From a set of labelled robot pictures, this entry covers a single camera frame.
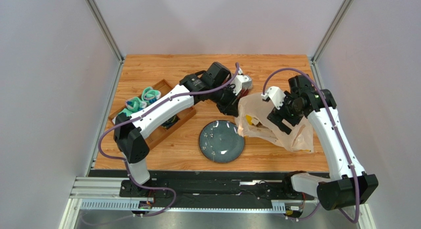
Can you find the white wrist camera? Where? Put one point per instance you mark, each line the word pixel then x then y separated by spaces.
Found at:
pixel 275 95
pixel 237 82

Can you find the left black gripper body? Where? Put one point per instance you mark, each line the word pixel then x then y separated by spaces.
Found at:
pixel 225 99

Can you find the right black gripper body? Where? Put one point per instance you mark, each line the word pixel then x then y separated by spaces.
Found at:
pixel 280 119

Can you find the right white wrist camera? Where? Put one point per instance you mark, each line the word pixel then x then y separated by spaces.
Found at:
pixel 275 95

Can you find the blue ceramic plate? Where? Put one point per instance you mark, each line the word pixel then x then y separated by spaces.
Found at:
pixel 220 142

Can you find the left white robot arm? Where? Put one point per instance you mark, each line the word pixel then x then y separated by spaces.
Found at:
pixel 217 84

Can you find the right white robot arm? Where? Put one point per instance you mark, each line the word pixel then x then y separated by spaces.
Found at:
pixel 348 183

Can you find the translucent plastic bag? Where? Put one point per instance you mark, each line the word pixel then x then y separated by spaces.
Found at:
pixel 300 139

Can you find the red plaid cloth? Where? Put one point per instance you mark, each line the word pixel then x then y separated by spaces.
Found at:
pixel 247 85

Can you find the yellow fake fruit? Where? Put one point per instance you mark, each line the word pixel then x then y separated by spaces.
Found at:
pixel 252 120

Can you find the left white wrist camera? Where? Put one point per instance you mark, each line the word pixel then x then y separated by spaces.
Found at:
pixel 237 82

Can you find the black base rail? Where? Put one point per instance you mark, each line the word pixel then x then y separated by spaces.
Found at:
pixel 211 190

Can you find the aluminium frame rail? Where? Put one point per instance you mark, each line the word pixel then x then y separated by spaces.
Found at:
pixel 97 193

